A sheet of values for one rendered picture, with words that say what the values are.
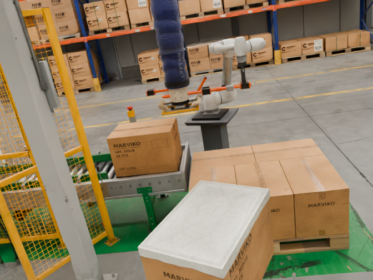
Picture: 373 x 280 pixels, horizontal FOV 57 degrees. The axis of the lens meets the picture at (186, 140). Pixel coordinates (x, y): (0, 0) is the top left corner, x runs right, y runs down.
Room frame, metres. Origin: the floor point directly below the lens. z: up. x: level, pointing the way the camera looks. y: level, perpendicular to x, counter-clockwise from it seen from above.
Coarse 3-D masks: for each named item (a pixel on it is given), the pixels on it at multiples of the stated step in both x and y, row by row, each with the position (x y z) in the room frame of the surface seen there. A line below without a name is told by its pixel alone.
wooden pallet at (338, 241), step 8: (280, 240) 2.18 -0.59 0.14; (288, 240) 2.18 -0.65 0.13; (296, 240) 2.17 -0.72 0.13; (328, 240) 2.18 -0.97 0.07; (336, 240) 2.13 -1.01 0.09; (344, 240) 2.12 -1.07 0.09; (280, 248) 2.23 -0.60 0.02; (288, 248) 2.21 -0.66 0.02; (296, 248) 2.20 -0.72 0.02; (304, 248) 2.18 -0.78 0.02; (312, 248) 2.17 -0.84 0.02; (320, 248) 2.15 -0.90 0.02; (328, 248) 2.14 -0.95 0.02; (336, 248) 2.13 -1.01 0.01; (344, 248) 2.12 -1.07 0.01
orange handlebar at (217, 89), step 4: (236, 84) 3.04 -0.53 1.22; (212, 88) 3.06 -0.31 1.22; (216, 88) 3.01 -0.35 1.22; (220, 88) 3.01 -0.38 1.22; (224, 88) 3.00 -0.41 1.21; (156, 92) 3.35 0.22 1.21; (188, 92) 3.08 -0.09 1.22; (192, 92) 3.04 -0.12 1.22; (196, 92) 3.03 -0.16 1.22; (200, 92) 3.03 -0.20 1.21; (164, 96) 3.07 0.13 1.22; (168, 96) 3.06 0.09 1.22
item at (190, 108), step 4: (188, 104) 2.97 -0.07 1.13; (172, 108) 2.98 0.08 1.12; (180, 108) 2.98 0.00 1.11; (184, 108) 2.96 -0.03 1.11; (188, 108) 2.94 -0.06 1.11; (192, 108) 2.93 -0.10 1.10; (196, 108) 2.92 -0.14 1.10; (164, 112) 2.96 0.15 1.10; (168, 112) 2.95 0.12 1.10; (172, 112) 2.94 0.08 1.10; (176, 112) 2.94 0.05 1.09; (180, 112) 2.93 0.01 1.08
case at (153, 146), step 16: (128, 128) 3.16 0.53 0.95; (144, 128) 3.07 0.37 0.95; (160, 128) 2.99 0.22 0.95; (176, 128) 3.16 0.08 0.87; (112, 144) 2.96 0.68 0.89; (128, 144) 2.93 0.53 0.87; (144, 144) 2.91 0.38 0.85; (160, 144) 2.88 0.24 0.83; (176, 144) 3.02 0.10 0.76; (112, 160) 2.97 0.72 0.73; (128, 160) 2.94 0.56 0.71; (144, 160) 2.91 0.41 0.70; (160, 160) 2.89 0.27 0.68; (176, 160) 2.89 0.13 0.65
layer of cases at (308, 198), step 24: (264, 144) 3.14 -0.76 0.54; (288, 144) 3.05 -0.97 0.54; (312, 144) 2.95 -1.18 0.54; (192, 168) 2.89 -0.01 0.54; (216, 168) 2.80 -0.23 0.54; (240, 168) 2.72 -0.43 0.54; (264, 168) 2.64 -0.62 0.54; (288, 168) 2.57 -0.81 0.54; (312, 168) 2.50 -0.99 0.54; (288, 192) 2.21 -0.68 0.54; (312, 192) 2.15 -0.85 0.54; (336, 192) 2.13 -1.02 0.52; (288, 216) 2.18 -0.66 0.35; (312, 216) 2.15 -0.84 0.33; (336, 216) 2.13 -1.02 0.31
